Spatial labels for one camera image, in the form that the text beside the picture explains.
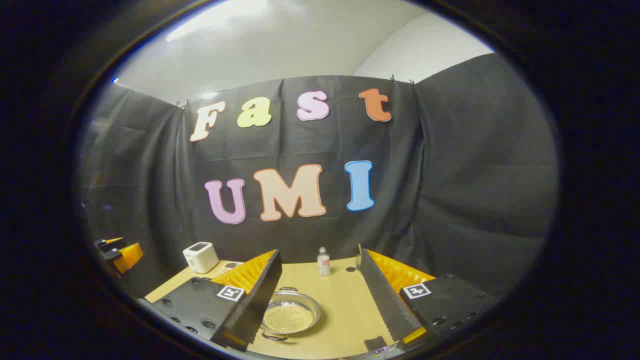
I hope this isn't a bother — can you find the white toaster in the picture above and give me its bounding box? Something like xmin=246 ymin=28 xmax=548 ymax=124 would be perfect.
xmin=182 ymin=241 xmax=220 ymax=274

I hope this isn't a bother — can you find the stainless steel pot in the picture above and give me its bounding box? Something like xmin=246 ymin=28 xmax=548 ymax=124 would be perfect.
xmin=260 ymin=287 xmax=322 ymax=342

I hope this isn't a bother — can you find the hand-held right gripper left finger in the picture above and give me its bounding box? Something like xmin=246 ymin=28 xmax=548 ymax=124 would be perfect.
xmin=142 ymin=249 xmax=283 ymax=352

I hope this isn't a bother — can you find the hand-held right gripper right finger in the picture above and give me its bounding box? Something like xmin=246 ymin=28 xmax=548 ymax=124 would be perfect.
xmin=359 ymin=247 xmax=493 ymax=351

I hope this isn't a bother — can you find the pile of yellow soybeans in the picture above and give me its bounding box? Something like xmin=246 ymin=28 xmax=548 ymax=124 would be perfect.
xmin=263 ymin=302 xmax=315 ymax=334

